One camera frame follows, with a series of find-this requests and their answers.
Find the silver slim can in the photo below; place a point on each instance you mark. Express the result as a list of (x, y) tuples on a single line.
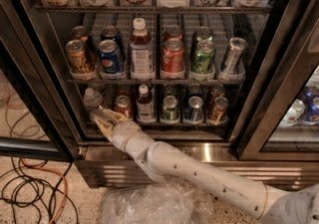
[(235, 49)]

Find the clear water bottle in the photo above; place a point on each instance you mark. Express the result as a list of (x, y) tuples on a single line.
[(94, 102)]

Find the bronze can bottom shelf front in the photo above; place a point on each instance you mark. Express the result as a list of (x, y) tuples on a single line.
[(218, 109)]

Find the open fridge door left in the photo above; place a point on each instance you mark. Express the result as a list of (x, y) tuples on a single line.
[(28, 76)]

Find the green can bottom shelf front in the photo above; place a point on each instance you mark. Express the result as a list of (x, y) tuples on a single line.
[(169, 108)]

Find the gold brown can middle shelf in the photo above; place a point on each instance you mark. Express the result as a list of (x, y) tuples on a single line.
[(78, 57)]

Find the clear plastic bag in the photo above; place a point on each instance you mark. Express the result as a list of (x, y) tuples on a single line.
[(175, 201)]

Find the right fridge glass door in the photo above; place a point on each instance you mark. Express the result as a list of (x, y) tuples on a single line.
[(284, 60)]

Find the dark can middle rear left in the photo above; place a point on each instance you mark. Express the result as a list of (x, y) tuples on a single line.
[(82, 33)]

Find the copper can bottom shelf front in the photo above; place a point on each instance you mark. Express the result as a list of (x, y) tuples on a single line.
[(124, 106)]

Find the green can middle rear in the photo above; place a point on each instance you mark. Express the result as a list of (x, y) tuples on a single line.
[(201, 33)]

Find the green soda can front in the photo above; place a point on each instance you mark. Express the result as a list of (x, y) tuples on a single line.
[(201, 58)]

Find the blue can behind right door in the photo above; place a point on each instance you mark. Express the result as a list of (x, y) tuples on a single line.
[(311, 112)]

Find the blue pepsi can front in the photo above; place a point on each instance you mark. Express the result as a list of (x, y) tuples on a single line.
[(111, 57)]

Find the blue can middle rear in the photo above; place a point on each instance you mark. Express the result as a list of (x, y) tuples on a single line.
[(111, 32)]

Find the blue can bottom shelf front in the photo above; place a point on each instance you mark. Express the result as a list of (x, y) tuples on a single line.
[(194, 110)]

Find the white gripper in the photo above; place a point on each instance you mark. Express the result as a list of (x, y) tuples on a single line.
[(122, 131)]

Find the small tea bottle bottom shelf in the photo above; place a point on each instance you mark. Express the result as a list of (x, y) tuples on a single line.
[(145, 105)]

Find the tall tea bottle white cap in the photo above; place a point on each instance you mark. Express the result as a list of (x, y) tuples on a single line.
[(142, 51)]

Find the red can middle rear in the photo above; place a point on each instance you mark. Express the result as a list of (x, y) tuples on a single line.
[(173, 32)]

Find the red soda can front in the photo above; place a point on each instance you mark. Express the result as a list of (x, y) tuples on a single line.
[(172, 55)]

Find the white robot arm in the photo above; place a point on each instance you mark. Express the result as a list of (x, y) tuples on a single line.
[(158, 159)]

